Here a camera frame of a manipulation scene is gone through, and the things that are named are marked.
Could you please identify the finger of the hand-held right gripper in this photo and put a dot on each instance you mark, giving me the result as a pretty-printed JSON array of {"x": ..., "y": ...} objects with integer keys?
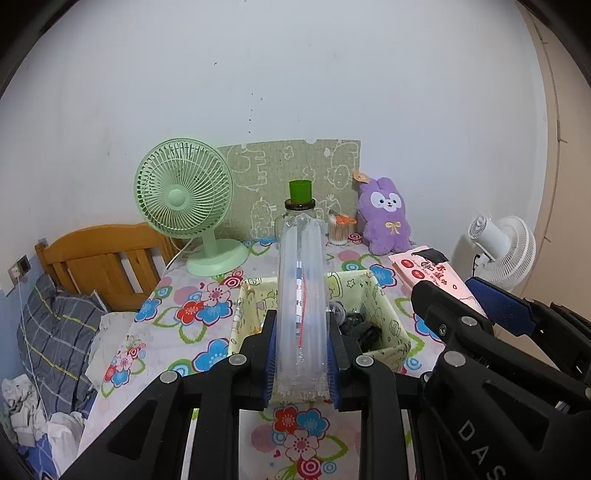
[
  {"x": 443, "y": 309},
  {"x": 503, "y": 309}
]

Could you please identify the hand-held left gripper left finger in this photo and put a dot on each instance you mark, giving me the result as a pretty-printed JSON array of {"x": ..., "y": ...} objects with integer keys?
[{"x": 270, "y": 364}]

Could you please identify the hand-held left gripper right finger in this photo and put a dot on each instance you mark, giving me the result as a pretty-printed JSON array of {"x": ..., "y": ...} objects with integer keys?
[{"x": 333, "y": 364}]

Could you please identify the pink packet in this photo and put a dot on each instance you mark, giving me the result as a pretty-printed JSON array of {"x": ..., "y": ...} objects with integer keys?
[{"x": 429, "y": 267}]

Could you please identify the yellow-green printed storage box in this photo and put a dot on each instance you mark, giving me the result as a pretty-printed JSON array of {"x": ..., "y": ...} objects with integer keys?
[{"x": 388, "y": 323}]

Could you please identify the clear plastic bottle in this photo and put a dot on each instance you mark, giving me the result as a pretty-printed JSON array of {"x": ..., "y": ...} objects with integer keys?
[{"x": 300, "y": 286}]

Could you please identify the white standing fan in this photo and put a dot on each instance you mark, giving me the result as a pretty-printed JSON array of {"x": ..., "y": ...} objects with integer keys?
[{"x": 503, "y": 249}]

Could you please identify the floral tablecloth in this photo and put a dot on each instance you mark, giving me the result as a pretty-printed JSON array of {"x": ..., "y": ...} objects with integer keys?
[{"x": 194, "y": 323}]

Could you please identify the purple plush bunny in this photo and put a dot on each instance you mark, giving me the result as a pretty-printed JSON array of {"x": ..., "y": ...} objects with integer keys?
[{"x": 388, "y": 217}]

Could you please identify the cotton swab jar orange lid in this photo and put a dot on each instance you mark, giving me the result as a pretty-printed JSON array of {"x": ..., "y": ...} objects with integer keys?
[{"x": 339, "y": 230}]

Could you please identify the beige wardrobe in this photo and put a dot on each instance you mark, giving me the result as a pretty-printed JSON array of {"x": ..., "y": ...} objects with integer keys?
[{"x": 572, "y": 184}]

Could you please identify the glass jar with green lid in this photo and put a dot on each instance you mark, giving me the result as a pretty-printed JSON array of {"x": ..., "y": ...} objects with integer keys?
[{"x": 300, "y": 191}]

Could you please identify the green desk fan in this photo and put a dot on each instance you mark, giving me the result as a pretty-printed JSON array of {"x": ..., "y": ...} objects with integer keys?
[{"x": 178, "y": 198}]

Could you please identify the wooden bed headboard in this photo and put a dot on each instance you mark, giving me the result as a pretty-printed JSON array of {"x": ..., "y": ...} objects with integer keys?
[{"x": 101, "y": 258}]

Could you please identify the green printed cardboard sheet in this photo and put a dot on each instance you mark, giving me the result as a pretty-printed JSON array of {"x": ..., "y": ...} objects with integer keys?
[{"x": 277, "y": 161}]

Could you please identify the grey plaid pillow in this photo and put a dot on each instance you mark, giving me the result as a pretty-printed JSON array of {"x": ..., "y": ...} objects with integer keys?
[{"x": 55, "y": 332}]

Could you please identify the white crumpled cloth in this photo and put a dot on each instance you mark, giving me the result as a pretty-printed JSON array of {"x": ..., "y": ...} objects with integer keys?
[{"x": 23, "y": 401}]

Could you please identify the wall socket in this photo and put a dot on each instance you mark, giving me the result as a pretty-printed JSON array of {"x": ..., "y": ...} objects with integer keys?
[{"x": 19, "y": 268}]

